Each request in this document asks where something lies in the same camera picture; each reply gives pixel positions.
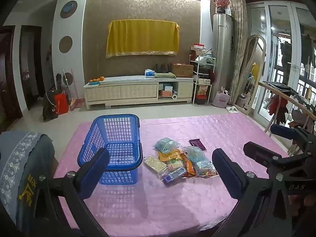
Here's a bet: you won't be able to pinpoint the white framed glass sliding door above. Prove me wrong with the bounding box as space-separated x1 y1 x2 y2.
247 1 316 129

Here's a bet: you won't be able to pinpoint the arched standing mirror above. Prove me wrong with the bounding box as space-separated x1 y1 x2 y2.
233 35 266 115

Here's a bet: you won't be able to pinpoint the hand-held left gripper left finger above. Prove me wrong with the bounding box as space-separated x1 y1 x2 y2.
35 148 110 237

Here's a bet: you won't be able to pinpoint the person's right hand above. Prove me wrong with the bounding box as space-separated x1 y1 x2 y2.
288 195 316 216

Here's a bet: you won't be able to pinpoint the yellow snack packet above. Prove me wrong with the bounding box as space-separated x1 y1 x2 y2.
158 149 183 162

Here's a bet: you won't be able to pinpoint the wooden drying rack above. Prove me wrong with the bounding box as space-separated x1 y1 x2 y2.
258 81 316 153

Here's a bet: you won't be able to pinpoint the silver standing air conditioner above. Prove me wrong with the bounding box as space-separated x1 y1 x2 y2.
213 13 234 102

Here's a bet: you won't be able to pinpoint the white handled mop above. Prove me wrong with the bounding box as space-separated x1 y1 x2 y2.
62 70 73 104

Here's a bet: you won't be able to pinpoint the green label snack packet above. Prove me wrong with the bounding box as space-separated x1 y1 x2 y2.
166 158 184 171

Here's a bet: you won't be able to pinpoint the round brown wall panel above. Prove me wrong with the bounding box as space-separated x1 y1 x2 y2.
58 36 73 53

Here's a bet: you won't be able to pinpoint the chair with grey lace cover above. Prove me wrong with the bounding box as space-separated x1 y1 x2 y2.
0 131 56 237

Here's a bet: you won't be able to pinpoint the dark hanging clothes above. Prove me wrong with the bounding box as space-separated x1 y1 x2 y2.
279 33 316 74

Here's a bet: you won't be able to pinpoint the dark wooden doorway frame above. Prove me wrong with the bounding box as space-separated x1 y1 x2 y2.
19 25 47 111

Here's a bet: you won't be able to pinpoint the vase of red flowers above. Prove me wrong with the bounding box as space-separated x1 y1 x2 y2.
213 0 231 14

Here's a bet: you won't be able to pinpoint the dark garment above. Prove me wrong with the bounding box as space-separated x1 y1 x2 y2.
263 80 309 97

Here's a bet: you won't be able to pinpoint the red garment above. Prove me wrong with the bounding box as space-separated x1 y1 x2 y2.
268 95 289 125

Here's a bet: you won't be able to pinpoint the blue white snack packet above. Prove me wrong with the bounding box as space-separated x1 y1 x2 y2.
162 166 187 185

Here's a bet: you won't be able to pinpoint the yellow cloth cover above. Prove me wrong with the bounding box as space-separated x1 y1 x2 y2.
106 20 180 59

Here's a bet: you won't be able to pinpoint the dark purple snack packet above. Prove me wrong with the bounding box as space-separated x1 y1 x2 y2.
189 138 207 151

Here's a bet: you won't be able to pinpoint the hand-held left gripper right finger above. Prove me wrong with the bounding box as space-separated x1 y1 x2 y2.
212 149 295 237

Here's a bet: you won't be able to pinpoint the beige patterned curtain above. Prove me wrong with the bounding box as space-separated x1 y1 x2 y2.
228 0 247 104

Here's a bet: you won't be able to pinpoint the black luggage bag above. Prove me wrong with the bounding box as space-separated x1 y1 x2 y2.
42 90 62 121

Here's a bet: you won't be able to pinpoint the pink quilted table cover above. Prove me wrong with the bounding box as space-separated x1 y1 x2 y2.
53 115 297 237

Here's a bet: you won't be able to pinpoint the blue plastic basket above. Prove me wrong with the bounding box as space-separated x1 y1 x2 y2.
77 114 144 185

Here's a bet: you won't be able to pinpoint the pink broom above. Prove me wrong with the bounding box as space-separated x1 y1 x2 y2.
70 69 82 111

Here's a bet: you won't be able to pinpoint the red bag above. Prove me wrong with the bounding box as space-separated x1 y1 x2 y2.
54 92 70 115

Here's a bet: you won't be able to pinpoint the light teal snack packet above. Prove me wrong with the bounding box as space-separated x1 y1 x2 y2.
155 137 181 153

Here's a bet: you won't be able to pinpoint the red silver snack packet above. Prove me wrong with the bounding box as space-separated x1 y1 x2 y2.
184 170 219 178

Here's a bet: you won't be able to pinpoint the cream white snack packet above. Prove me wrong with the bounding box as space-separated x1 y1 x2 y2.
143 154 168 174

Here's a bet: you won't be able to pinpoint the round wall panel blue plate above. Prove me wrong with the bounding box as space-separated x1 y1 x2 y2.
60 0 78 19

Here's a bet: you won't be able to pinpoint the green folded cloth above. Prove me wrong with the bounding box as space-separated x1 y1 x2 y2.
154 72 177 79

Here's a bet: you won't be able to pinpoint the cream tv cabinet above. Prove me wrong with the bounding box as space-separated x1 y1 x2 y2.
83 75 195 110

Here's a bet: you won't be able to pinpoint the orange snack packet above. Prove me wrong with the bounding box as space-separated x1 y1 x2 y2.
180 153 198 177

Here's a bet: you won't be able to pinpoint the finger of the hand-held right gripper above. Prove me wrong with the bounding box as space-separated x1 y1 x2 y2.
270 124 316 151
243 141 316 181

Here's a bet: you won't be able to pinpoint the white shelf rack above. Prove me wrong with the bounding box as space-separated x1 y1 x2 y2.
189 43 216 105

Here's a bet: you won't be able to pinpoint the brown cardboard box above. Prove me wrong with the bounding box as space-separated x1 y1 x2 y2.
171 63 194 78

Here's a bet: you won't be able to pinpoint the dark wooden door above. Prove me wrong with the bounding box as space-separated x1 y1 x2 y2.
0 27 23 132

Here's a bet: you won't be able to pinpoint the clear bag of blue candies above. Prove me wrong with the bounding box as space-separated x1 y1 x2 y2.
183 146 215 176

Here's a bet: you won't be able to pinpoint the pink tote bag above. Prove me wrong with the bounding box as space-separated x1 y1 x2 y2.
212 90 231 108

